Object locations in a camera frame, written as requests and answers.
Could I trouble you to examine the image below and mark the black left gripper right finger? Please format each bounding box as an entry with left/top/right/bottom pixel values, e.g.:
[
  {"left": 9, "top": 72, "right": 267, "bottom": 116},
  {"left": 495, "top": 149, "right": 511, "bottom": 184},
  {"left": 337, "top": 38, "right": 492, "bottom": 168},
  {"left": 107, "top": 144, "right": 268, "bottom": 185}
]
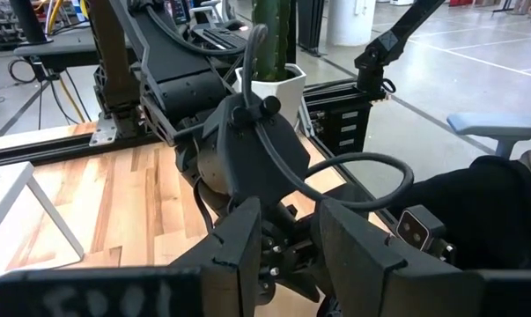
[{"left": 311, "top": 198, "right": 531, "bottom": 317}]

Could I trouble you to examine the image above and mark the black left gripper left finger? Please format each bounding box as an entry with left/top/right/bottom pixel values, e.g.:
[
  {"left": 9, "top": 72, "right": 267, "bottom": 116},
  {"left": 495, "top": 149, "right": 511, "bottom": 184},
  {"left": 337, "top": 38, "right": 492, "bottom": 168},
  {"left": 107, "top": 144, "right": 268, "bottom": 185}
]
[{"left": 0, "top": 196, "right": 263, "bottom": 317}]

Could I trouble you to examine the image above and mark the white faceted plant pot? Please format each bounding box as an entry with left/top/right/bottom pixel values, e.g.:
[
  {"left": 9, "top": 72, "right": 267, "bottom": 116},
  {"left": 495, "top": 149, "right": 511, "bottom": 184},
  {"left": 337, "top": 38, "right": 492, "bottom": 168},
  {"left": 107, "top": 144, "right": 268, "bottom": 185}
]
[{"left": 234, "top": 63, "right": 308, "bottom": 129}]

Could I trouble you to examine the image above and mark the black fabric bulk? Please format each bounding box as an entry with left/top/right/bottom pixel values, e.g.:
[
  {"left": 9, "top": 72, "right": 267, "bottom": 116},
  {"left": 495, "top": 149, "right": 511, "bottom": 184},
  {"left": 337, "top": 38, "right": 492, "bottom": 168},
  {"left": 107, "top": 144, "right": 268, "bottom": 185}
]
[{"left": 387, "top": 153, "right": 531, "bottom": 272}]

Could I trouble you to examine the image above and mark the backlit computer keyboard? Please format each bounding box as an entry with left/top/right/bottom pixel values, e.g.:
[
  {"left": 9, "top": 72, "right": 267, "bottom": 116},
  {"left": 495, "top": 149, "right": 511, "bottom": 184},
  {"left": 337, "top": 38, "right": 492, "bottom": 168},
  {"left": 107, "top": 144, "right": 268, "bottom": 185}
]
[{"left": 192, "top": 26, "right": 248, "bottom": 52}]

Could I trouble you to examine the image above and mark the green cactus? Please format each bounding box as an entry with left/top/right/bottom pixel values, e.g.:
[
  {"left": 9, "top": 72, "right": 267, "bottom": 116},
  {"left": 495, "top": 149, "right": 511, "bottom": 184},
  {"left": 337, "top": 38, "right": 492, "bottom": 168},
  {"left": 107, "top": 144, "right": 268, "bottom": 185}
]
[{"left": 251, "top": 0, "right": 292, "bottom": 83}]

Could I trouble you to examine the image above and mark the white perforated metal shelf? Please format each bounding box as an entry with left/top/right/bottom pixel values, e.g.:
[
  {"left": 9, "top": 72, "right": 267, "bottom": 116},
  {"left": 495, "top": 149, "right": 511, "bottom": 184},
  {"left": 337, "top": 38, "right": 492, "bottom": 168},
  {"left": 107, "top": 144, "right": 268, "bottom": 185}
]
[{"left": 0, "top": 161, "right": 85, "bottom": 283}]

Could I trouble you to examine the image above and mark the dark grey desk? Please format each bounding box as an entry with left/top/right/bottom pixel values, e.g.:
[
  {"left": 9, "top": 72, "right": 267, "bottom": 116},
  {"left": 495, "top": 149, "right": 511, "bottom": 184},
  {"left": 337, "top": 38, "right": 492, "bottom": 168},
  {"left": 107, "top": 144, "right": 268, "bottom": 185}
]
[{"left": 13, "top": 26, "right": 97, "bottom": 61}]

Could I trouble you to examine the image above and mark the grey chair armrest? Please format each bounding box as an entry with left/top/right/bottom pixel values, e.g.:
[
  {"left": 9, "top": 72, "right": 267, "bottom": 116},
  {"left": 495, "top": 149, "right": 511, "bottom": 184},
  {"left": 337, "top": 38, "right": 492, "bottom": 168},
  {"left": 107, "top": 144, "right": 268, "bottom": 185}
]
[{"left": 446, "top": 112, "right": 531, "bottom": 159}]

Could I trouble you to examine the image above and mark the white round column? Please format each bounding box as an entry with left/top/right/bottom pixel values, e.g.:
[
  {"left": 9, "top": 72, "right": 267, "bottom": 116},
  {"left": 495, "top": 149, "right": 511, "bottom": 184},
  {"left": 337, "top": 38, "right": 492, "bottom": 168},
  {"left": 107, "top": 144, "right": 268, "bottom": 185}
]
[{"left": 326, "top": 0, "right": 377, "bottom": 48}]

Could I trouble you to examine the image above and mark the black round pole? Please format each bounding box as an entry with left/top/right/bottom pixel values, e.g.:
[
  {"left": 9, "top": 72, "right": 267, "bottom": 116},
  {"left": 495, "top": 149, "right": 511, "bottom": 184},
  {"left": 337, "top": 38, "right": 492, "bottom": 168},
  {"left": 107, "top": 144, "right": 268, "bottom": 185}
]
[{"left": 9, "top": 0, "right": 53, "bottom": 45}]

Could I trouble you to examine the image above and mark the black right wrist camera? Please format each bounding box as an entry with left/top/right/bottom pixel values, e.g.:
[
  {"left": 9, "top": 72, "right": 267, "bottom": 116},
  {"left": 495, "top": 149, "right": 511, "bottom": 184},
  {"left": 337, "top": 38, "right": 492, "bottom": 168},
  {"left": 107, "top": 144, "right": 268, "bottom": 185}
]
[{"left": 201, "top": 92, "right": 313, "bottom": 208}]

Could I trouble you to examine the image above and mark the table-level camera silver face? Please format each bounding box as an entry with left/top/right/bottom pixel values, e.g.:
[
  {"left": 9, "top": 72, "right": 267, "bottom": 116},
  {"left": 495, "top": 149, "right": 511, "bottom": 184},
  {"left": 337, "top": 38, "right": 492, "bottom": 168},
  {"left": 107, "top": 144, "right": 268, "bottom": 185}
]
[{"left": 395, "top": 204, "right": 447, "bottom": 254}]

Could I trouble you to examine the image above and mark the silver metal bracket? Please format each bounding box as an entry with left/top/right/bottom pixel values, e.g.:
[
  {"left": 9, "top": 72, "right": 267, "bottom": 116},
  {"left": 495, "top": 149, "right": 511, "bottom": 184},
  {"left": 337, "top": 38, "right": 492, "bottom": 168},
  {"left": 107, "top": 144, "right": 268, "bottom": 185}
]
[{"left": 88, "top": 113, "right": 119, "bottom": 147}]

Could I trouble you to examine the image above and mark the thick black camera cable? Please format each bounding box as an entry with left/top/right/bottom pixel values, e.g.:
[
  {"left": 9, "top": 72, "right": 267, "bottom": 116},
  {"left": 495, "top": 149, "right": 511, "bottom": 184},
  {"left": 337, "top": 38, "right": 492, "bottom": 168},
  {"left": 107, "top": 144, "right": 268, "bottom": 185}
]
[{"left": 240, "top": 24, "right": 416, "bottom": 212}]

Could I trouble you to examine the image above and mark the black aluminium table frame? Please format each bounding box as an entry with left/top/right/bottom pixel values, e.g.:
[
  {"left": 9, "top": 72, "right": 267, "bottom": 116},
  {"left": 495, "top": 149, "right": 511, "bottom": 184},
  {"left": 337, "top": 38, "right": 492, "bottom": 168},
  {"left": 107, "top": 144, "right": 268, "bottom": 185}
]
[{"left": 0, "top": 0, "right": 446, "bottom": 230}]

